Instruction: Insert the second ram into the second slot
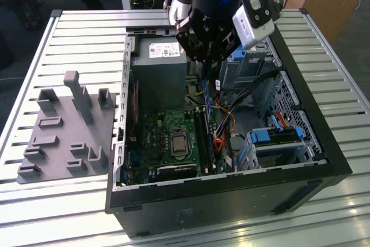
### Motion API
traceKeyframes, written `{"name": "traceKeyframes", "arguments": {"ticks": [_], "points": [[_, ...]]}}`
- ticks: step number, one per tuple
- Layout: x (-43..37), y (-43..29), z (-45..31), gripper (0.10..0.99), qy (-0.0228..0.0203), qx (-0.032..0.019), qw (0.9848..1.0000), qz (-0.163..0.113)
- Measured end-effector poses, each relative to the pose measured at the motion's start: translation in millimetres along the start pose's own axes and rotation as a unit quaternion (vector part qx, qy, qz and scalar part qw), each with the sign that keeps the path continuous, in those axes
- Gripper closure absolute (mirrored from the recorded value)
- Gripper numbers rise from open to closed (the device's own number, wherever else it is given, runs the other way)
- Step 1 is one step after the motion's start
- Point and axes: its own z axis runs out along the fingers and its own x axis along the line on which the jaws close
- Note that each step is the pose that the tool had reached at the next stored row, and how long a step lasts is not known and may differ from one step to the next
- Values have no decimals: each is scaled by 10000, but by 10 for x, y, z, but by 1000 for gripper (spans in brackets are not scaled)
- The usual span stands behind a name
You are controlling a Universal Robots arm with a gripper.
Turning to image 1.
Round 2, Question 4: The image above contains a black graphics card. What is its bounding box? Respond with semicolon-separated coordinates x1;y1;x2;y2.
157;162;198;180

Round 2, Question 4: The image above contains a grey parts rack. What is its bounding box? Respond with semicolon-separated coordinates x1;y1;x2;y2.
16;70;117;185

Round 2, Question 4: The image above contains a blue disk carrier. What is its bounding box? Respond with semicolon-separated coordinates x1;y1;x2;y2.
250;127;303;145

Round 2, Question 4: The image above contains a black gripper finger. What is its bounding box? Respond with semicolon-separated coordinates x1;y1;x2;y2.
174;8;208;63
208;24;243;64

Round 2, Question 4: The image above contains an orange flat cable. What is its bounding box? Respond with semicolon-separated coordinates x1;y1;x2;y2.
274;112;293;128

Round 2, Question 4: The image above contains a green motherboard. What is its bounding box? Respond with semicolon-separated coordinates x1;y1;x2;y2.
125;107;230;186

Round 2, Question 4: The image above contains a black open PC case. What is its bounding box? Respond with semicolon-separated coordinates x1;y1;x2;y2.
103;23;354;238

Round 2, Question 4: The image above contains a red wire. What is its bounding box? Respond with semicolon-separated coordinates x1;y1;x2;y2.
129;83;138;141

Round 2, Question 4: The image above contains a blue RAM stick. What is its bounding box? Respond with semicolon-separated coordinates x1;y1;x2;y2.
202;61;214;120

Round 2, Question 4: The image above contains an orange wire bundle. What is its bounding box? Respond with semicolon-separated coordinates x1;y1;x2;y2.
213;138;230;154

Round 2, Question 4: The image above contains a grey power supply unit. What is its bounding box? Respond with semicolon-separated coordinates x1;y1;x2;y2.
131;37;189;112

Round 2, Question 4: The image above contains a black RAM slot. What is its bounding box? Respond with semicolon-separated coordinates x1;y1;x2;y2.
193;107;209;176

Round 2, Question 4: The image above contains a silver CPU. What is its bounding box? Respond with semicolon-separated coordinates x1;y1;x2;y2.
171;135;188;157

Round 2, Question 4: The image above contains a metal drive cage tall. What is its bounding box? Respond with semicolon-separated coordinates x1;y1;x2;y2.
219;41;283;92

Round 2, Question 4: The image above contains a metal disk bay cage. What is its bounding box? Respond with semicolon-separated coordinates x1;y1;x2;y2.
235;127;323;172

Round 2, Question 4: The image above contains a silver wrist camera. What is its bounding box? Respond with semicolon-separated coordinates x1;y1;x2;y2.
232;5;276;50

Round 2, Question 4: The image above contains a blue drive latch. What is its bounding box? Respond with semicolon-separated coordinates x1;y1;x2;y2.
232;46;247;61

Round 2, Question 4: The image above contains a thick black cable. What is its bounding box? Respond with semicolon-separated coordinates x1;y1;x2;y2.
218;70;279;138

